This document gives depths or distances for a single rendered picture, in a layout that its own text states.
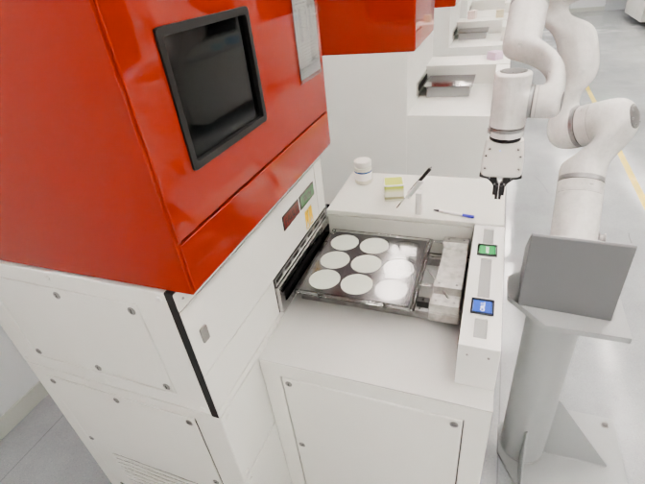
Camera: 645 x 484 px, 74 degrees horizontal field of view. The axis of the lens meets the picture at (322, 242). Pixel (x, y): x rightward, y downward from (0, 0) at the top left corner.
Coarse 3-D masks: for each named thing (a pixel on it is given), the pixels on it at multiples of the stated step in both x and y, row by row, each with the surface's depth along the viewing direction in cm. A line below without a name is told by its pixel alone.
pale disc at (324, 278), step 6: (324, 270) 139; (330, 270) 139; (312, 276) 138; (318, 276) 137; (324, 276) 137; (330, 276) 136; (336, 276) 136; (312, 282) 135; (318, 282) 134; (324, 282) 134; (330, 282) 134; (336, 282) 133; (318, 288) 132; (324, 288) 132
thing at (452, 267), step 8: (448, 256) 142; (456, 256) 142; (464, 256) 141; (440, 264) 139; (448, 264) 138; (456, 264) 138; (464, 264) 138; (440, 272) 136; (448, 272) 135; (456, 272) 135; (464, 272) 134; (456, 280) 131; (440, 296) 126; (432, 312) 121; (440, 312) 121; (432, 320) 122; (440, 320) 121; (448, 320) 120; (456, 320) 119
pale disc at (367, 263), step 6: (354, 258) 143; (360, 258) 143; (366, 258) 142; (372, 258) 142; (378, 258) 142; (354, 264) 140; (360, 264) 140; (366, 264) 140; (372, 264) 139; (378, 264) 139; (360, 270) 138; (366, 270) 137; (372, 270) 137
